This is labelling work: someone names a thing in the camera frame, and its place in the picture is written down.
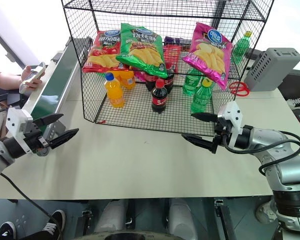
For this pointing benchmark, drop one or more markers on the dark rounded robot torso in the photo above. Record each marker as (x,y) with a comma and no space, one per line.
(135,236)

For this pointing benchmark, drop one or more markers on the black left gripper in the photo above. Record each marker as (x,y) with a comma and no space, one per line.
(35,142)

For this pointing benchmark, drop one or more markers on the person's bare forearm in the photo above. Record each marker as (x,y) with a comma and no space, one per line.
(10,80)

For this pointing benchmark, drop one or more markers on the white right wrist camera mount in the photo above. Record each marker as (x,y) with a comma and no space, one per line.
(232,112)

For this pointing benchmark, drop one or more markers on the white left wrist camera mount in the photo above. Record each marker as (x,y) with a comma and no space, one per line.
(15,122)

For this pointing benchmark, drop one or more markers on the black white sneaker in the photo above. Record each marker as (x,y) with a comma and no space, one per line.
(7,228)
(55,221)

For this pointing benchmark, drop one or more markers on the black flat printed panel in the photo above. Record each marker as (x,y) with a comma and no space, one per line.
(296,95)

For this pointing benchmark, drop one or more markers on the red potato chips bag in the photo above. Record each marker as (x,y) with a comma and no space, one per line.
(102,53)

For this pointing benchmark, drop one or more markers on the green potato chips bag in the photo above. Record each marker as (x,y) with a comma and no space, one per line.
(143,53)

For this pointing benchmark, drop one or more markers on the white slanted beam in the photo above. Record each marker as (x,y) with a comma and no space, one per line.
(12,32)

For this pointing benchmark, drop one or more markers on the orange soda bottle blue cap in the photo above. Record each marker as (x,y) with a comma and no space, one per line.
(114,92)

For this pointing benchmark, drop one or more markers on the red snack box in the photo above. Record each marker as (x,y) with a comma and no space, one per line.
(172,56)

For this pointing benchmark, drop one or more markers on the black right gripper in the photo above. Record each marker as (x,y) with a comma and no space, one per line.
(221,136)

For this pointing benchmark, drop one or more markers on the dark purple snack pack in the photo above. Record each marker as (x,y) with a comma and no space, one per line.
(172,40)

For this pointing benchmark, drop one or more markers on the person's bare hand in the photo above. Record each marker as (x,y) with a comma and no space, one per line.
(36,83)

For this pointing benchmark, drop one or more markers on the pink snack bag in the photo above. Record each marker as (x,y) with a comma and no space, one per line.
(140,76)

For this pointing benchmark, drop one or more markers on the purple potato chips bag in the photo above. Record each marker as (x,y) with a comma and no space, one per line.
(210,56)

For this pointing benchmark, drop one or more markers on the green soda bottle yellow cap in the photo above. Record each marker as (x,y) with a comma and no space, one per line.
(201,98)
(241,47)
(191,83)

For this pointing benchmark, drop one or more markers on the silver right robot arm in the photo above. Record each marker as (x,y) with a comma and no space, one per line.
(285,172)

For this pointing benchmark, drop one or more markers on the silver smartphone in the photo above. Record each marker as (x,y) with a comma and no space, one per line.
(37,72)

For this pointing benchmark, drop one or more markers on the green conveyor belt machine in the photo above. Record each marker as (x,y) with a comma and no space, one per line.
(55,82)

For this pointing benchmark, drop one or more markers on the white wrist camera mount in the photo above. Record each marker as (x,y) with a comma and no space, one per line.
(15,122)
(232,112)

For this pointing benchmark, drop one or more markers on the grey vented plastic box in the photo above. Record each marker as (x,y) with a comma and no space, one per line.
(270,68)

